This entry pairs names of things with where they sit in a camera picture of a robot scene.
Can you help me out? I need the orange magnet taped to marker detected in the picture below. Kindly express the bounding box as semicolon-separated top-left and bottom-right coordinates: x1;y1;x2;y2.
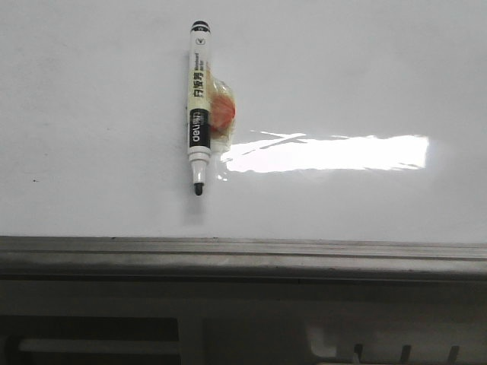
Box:
209;75;237;154

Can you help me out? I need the black and white whiteboard marker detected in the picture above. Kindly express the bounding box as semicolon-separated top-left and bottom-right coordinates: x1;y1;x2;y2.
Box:
186;21;212;196

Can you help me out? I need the white whiteboard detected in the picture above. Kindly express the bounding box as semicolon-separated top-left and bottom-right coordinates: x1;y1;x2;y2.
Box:
1;1;486;243

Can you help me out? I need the grey aluminium whiteboard tray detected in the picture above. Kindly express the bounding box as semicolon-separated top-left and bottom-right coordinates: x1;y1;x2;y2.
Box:
1;236;486;281

